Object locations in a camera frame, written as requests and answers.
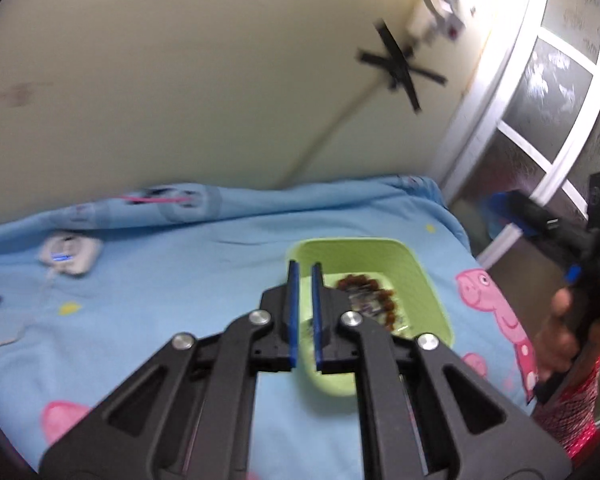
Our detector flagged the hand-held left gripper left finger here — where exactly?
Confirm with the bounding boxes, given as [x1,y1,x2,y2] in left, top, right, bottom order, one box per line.
[40,260,300,480]

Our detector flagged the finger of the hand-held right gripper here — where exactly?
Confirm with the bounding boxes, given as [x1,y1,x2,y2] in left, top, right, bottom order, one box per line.
[486,190,557,247]

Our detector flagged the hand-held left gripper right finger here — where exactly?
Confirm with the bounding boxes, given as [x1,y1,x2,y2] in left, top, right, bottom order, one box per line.
[311,262,572,480]

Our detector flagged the brown beaded bracelet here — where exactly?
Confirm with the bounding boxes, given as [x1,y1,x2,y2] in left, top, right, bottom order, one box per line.
[336,274,400,332]

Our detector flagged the green plastic basket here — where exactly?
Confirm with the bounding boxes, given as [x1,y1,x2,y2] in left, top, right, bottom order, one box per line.
[285,238,455,397]

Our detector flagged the person's right hand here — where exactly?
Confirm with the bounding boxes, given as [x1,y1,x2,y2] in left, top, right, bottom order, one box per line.
[534,287,600,386]

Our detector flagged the white framed window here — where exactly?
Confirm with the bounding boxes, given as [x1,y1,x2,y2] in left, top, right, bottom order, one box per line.
[430,0,600,273]

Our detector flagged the blue cartoon printed bedsheet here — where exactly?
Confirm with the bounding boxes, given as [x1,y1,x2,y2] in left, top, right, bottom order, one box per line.
[0,175,538,480]

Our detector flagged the pink patterned garment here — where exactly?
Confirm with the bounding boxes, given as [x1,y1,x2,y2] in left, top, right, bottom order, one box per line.
[534,352,600,457]

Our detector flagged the black tape cross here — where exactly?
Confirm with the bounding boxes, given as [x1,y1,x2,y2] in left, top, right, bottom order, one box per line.
[357,20,449,113]

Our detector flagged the thin wall cable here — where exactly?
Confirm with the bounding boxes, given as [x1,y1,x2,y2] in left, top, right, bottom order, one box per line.
[275,87,381,188]

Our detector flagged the white wall mounted device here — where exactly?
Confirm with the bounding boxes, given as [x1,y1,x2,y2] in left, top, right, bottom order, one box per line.
[401,0,475,45]

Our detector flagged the white charger cable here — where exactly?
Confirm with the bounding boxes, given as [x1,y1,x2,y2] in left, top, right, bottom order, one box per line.
[0,266,60,348]

